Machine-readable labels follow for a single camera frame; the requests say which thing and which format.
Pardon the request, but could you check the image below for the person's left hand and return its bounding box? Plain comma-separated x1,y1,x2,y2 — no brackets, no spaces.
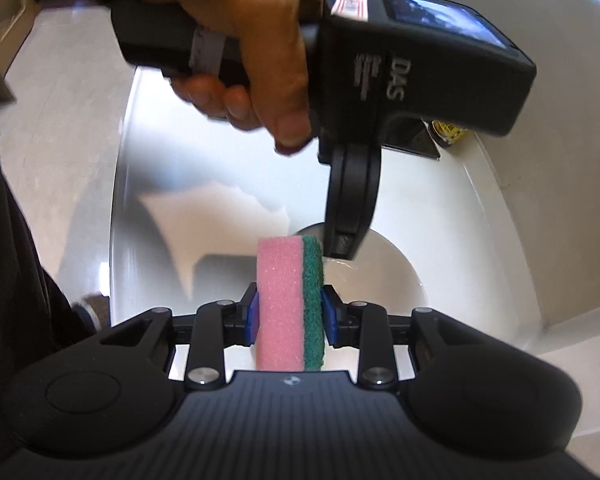
134,0,327,156

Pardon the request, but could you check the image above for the stainless steel sink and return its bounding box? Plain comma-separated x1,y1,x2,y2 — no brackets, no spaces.
109,60,543,376

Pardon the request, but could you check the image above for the yellow and black container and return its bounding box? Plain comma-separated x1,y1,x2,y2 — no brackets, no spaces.
430,119,470,150

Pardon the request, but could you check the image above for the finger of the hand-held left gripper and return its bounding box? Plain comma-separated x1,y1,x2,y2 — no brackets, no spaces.
321,217,379,262

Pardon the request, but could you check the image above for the pink and green sponge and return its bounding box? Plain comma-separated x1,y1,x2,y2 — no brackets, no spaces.
256,234,327,373

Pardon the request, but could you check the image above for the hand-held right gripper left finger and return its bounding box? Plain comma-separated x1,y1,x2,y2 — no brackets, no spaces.
97,282,260,394

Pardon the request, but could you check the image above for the white bowl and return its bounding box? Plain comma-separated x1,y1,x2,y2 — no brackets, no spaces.
287,222,427,372

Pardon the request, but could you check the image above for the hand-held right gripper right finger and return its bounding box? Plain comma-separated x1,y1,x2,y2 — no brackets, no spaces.
321,285,486,394

